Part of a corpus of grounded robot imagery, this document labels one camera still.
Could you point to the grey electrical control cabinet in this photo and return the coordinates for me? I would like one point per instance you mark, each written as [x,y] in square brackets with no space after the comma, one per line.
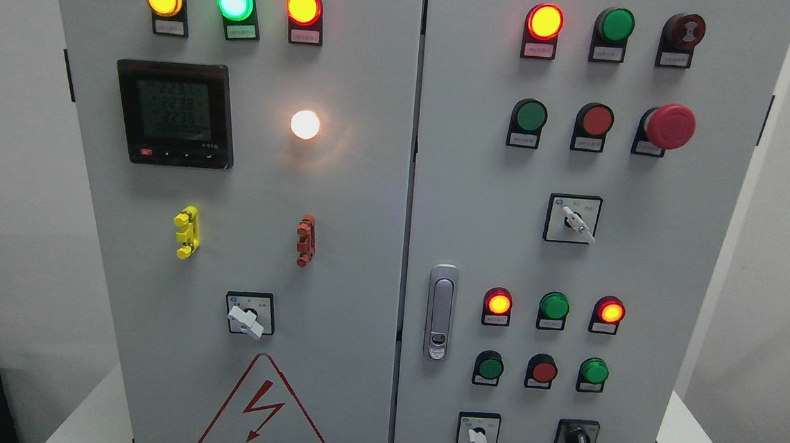
[411,169]

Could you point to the red terminal connector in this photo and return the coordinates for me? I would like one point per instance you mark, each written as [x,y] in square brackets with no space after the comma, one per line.
[306,246]

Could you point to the lower left red light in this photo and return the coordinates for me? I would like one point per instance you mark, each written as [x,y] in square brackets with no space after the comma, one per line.
[497,307]

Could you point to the white lit indicator light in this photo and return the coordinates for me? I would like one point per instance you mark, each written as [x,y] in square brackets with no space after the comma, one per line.
[305,124]

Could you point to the green push button upper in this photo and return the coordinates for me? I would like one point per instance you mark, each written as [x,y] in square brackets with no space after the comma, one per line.
[527,119]

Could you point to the green push button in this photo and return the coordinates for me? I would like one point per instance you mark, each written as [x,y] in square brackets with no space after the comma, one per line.
[488,368]
[527,119]

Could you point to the lower green push button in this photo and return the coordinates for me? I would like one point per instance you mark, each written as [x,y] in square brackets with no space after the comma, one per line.
[488,368]

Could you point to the lower green indicator light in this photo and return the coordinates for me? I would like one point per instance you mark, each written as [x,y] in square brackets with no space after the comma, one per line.
[553,310]

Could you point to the yellow terminal connector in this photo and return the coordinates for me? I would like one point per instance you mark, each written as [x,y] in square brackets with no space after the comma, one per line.
[188,234]

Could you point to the lower red push button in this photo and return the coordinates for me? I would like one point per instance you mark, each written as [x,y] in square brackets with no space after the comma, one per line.
[540,372]

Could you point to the red push button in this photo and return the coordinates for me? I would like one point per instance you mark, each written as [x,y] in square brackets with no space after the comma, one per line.
[591,126]
[540,372]

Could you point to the red push button upper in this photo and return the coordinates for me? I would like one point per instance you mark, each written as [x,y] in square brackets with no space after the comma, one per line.
[591,126]

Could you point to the left door red indicator light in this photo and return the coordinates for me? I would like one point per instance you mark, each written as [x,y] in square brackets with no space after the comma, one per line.
[305,22]

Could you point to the lower right red light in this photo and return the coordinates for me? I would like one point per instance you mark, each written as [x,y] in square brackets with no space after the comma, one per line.
[606,316]

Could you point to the red high voltage warning sticker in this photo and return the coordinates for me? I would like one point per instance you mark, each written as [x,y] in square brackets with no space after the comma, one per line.
[262,408]

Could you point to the black digital power meter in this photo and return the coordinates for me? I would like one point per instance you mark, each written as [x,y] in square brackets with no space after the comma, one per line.
[176,114]

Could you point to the right door top red light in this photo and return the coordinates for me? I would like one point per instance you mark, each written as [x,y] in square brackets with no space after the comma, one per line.
[542,27]

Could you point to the lower right green button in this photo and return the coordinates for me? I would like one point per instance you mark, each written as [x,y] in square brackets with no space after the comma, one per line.
[592,374]

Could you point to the lit green indicator light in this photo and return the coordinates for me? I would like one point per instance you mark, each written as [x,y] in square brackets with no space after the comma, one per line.
[239,19]

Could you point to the red emergency stop mushroom button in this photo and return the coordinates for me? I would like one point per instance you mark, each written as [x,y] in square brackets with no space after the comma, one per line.
[662,129]

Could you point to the top green indicator light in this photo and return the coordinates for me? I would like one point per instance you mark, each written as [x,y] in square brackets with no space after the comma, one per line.
[610,34]

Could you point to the yellow indicator light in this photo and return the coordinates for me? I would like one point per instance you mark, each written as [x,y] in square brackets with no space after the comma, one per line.
[169,17]

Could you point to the dark red buzzer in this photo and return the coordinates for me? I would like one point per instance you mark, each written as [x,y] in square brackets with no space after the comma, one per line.
[680,34]

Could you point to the silver door lock handle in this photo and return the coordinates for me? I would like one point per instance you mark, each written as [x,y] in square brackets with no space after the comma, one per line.
[443,286]

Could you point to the white rotary selector switch left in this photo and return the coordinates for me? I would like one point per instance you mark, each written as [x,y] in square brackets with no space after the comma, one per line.
[250,314]

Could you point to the white selector switch upper right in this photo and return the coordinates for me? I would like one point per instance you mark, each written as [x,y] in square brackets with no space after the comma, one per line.
[572,219]

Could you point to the white selector switch bottom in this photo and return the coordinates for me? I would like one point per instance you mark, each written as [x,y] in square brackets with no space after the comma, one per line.
[478,427]

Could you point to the black rotary knob switch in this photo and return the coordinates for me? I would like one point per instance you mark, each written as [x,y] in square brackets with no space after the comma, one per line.
[577,431]

